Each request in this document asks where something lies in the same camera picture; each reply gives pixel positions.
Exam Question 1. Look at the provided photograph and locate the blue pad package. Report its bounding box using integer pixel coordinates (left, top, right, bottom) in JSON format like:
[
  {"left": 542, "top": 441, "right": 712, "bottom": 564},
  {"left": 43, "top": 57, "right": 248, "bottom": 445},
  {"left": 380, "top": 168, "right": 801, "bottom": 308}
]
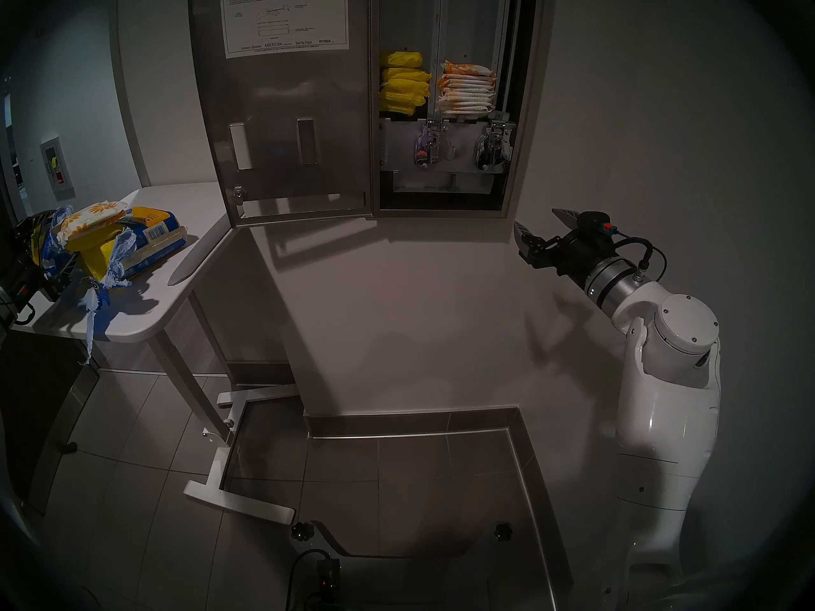
[{"left": 39, "top": 206, "right": 188, "bottom": 365}]

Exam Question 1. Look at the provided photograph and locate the white pad orange flower print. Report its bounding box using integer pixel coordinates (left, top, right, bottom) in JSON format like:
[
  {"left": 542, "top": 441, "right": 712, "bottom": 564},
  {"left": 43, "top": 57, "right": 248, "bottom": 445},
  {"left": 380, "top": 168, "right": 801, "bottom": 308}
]
[{"left": 56, "top": 200, "right": 128, "bottom": 242}]

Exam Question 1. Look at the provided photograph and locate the white instruction sheet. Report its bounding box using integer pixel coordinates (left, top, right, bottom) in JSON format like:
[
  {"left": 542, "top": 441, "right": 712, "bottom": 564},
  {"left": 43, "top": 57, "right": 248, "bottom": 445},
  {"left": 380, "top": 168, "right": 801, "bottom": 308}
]
[{"left": 220, "top": 0, "right": 350, "bottom": 59}]

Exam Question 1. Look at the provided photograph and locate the dark robot base platform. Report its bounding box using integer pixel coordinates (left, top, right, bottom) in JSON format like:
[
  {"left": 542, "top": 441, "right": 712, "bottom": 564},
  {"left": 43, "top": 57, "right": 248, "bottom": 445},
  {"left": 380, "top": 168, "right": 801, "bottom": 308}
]
[{"left": 315, "top": 521, "right": 555, "bottom": 611}]

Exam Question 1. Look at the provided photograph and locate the stainless steel dispenser door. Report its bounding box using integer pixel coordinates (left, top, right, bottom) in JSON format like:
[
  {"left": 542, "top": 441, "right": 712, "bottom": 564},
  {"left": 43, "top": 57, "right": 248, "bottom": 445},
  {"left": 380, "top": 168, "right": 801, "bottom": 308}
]
[{"left": 188, "top": 0, "right": 376, "bottom": 228}]

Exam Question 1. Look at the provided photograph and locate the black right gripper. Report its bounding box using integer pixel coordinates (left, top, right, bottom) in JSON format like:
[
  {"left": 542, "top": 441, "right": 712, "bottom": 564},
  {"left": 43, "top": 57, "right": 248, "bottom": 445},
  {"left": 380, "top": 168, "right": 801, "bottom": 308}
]
[{"left": 513, "top": 209, "right": 613, "bottom": 281}]

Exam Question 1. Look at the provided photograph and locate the stainless steel dispenser cabinet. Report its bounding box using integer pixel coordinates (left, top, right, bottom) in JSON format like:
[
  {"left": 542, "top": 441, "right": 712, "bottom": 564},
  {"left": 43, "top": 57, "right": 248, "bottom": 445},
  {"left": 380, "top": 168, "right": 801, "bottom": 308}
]
[{"left": 369, "top": 0, "right": 543, "bottom": 220}]

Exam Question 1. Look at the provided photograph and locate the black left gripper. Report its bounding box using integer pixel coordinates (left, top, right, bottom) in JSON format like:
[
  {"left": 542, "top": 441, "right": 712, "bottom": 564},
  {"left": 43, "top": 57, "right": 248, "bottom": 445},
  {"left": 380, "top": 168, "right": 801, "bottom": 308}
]
[{"left": 0, "top": 210, "right": 80, "bottom": 318}]

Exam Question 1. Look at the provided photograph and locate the chrome dispenser lever mechanism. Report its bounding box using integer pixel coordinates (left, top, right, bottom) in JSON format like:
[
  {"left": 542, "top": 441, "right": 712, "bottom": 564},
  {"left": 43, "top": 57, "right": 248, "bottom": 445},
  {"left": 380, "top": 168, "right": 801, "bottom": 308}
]
[
  {"left": 474, "top": 121, "right": 515, "bottom": 171},
  {"left": 413, "top": 121, "right": 454, "bottom": 170}
]

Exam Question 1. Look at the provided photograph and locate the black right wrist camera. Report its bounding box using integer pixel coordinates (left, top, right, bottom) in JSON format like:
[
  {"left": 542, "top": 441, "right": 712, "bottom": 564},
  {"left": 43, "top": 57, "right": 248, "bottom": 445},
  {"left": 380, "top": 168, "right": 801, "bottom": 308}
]
[{"left": 573, "top": 211, "right": 615, "bottom": 238}]

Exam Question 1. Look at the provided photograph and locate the white table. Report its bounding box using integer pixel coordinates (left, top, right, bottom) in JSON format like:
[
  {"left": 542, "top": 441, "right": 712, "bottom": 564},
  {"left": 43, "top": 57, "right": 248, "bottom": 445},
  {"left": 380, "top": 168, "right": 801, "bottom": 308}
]
[{"left": 0, "top": 182, "right": 297, "bottom": 526}]

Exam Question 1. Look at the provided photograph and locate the black power box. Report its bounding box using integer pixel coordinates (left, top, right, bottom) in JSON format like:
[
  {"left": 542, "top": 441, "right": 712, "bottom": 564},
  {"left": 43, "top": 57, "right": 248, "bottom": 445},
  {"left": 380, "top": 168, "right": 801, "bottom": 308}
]
[{"left": 287, "top": 548, "right": 341, "bottom": 611}]

